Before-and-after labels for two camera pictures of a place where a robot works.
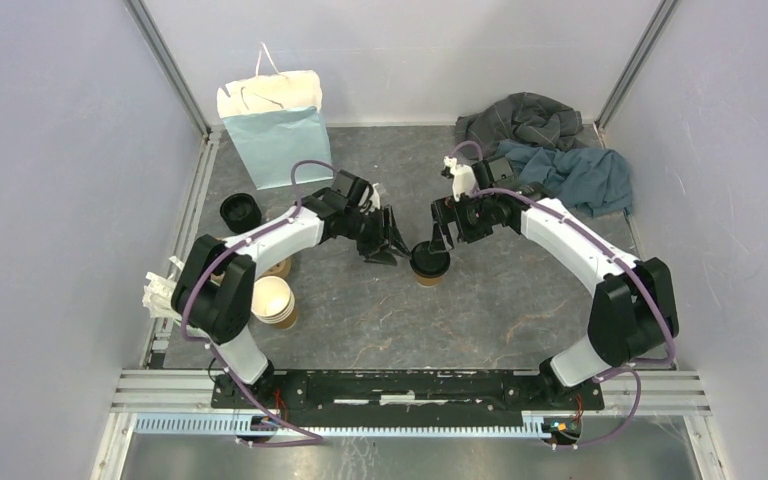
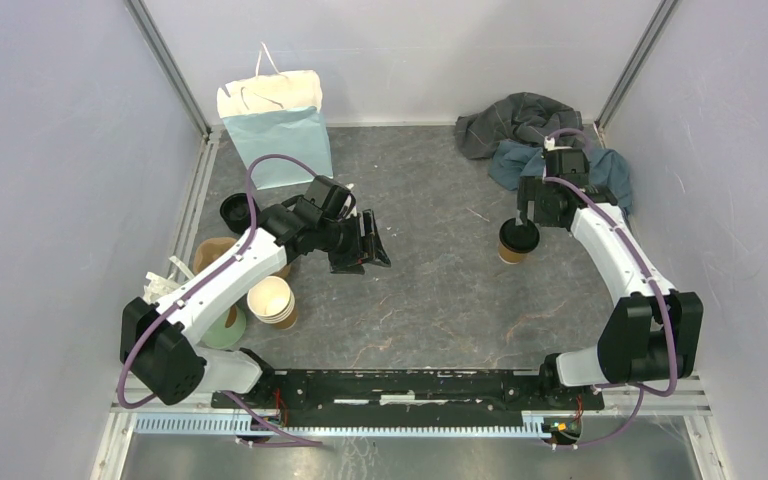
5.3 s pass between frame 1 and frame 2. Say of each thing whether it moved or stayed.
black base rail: stayed
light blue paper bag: stayed
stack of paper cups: stayed
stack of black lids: stayed
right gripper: moved
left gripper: moved
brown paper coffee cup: moved
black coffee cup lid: moved
